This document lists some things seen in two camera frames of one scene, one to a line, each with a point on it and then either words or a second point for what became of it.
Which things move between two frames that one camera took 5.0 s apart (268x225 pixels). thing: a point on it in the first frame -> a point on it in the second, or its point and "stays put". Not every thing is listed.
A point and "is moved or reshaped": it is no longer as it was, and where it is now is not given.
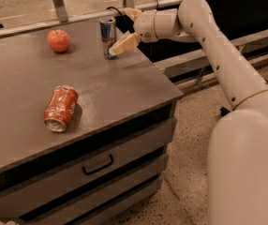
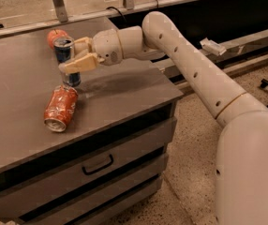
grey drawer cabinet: (109, 162) stays put
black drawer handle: (99, 169) stays put
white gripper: (144, 25) -> (106, 45)
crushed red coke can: (60, 107) stays put
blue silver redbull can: (109, 35) is moved or reshaped
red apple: (58, 40) stays put
